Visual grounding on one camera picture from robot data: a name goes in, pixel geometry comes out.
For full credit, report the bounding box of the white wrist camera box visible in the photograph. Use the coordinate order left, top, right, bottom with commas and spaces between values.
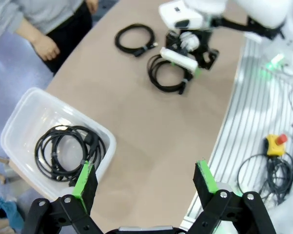
158, 0, 204, 31

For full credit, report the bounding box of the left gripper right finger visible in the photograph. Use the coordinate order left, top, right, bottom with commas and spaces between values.
185, 159, 277, 234

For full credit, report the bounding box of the person's right hand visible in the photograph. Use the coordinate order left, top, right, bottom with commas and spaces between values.
32, 33, 61, 61

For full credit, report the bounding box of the black cable hose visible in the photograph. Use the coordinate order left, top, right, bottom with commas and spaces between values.
213, 9, 287, 41

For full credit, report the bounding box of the person's right forearm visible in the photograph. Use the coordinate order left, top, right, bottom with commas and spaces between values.
0, 4, 44, 46

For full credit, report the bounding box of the black tangled cable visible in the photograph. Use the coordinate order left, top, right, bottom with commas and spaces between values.
237, 152, 293, 206

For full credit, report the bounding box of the person's left hand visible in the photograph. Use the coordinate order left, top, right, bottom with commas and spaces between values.
85, 0, 99, 14

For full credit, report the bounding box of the black USB cable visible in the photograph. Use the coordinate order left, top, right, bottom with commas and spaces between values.
147, 54, 194, 95
114, 23, 159, 59

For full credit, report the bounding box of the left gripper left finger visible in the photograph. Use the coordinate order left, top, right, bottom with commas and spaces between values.
25, 160, 105, 234

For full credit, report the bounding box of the grey ribbed aluminium platform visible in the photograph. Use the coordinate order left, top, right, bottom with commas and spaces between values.
180, 36, 293, 234

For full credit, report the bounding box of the black power cable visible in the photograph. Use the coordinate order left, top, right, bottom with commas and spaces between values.
35, 125, 107, 182
45, 126, 107, 183

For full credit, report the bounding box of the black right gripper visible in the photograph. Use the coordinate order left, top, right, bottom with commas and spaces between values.
159, 30, 220, 79

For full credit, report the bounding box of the person in grey hoodie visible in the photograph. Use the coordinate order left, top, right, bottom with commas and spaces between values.
0, 0, 99, 76

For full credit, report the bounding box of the clear plastic storage container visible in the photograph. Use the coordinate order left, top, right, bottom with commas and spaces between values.
0, 87, 117, 203

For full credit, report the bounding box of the yellow emergency stop box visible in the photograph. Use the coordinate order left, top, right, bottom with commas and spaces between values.
265, 133, 288, 156

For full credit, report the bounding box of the blue cloth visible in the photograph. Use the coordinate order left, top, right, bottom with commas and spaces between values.
0, 196, 24, 231

